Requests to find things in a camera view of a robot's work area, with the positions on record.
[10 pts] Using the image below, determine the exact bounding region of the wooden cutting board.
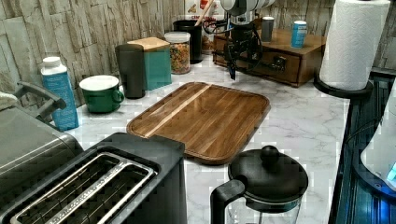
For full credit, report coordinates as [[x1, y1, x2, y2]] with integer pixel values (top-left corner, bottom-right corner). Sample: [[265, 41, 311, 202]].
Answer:
[[126, 82, 271, 165]]

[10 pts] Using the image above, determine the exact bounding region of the grey shaker can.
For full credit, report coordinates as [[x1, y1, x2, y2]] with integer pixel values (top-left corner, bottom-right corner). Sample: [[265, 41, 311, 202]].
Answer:
[[261, 16, 275, 42]]

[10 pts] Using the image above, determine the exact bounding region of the white paper towel roll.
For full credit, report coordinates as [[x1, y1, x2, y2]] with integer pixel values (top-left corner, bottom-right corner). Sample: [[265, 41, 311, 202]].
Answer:
[[319, 0, 390, 91]]

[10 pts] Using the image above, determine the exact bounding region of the blue white carton bottle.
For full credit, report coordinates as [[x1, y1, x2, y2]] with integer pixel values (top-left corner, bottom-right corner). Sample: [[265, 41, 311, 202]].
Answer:
[[41, 56, 79, 131]]

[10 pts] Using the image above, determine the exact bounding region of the glass jar colourful cereal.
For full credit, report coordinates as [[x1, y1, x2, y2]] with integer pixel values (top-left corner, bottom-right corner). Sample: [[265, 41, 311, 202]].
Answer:
[[164, 31, 191, 75]]

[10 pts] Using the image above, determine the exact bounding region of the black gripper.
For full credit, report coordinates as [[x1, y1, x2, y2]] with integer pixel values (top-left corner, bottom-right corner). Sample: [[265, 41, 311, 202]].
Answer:
[[224, 22, 262, 80]]

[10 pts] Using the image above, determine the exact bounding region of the teal canister wooden lid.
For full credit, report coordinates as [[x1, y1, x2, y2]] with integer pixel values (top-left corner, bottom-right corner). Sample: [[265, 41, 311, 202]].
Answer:
[[128, 37, 172, 91]]

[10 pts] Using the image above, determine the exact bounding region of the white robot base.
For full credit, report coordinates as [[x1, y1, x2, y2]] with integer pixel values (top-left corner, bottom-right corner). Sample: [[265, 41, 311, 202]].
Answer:
[[355, 84, 396, 201]]

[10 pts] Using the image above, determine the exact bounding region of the green ceramic mug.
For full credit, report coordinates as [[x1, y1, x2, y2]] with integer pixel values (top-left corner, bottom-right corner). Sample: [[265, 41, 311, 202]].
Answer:
[[79, 75, 124, 113]]

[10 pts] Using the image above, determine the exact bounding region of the dark grey tall canister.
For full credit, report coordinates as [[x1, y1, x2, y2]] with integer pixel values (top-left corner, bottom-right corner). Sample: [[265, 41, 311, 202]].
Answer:
[[115, 44, 145, 99]]

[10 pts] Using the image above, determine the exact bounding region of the black toaster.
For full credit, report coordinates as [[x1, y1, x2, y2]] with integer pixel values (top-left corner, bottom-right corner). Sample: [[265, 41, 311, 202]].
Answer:
[[1, 133, 187, 224]]

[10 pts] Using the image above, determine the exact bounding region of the white cloth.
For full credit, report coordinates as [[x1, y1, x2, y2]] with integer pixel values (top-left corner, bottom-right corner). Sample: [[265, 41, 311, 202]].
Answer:
[[0, 91, 18, 110]]

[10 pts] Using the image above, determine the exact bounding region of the black utensil holder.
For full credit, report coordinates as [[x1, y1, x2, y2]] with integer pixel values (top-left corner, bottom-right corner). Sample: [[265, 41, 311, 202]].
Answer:
[[173, 20, 203, 63]]

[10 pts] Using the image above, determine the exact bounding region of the wooden drawer box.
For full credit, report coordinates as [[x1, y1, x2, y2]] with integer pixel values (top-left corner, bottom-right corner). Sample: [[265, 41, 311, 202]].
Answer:
[[213, 29, 326, 88]]

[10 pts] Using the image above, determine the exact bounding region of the wooden spoon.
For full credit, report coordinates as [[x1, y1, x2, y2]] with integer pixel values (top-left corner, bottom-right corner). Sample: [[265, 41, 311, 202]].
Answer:
[[194, 0, 214, 27]]

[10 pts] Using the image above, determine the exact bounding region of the cereal box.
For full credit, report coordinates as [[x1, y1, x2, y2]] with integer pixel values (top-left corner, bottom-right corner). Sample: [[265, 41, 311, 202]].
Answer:
[[184, 0, 225, 54]]

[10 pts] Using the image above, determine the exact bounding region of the blue white can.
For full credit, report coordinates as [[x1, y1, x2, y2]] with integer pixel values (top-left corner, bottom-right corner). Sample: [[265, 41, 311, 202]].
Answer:
[[290, 21, 307, 49]]

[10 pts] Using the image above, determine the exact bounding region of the black paper towel holder base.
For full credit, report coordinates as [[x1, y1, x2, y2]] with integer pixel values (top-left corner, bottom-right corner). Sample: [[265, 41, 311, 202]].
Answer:
[[313, 75, 374, 99]]

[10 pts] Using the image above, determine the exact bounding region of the black lid french press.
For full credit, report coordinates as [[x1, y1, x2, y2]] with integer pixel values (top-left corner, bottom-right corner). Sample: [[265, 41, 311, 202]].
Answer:
[[210, 146, 308, 224]]

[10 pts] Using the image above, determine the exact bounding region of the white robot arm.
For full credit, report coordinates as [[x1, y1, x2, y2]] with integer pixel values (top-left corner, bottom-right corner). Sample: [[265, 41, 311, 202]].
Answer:
[[220, 0, 276, 79]]

